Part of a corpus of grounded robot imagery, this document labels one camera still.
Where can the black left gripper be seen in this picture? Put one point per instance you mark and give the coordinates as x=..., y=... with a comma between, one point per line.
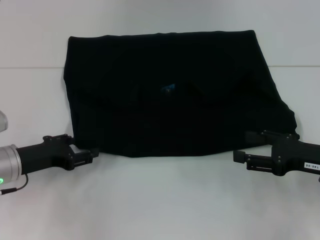
x=45, y=157

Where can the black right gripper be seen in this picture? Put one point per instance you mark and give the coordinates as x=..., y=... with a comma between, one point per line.
x=297, y=156

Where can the black shirt with FREE print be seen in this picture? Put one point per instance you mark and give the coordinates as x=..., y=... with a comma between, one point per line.
x=175, y=100

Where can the black and silver left wrist camera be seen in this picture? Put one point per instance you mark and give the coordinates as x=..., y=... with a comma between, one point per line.
x=3, y=121

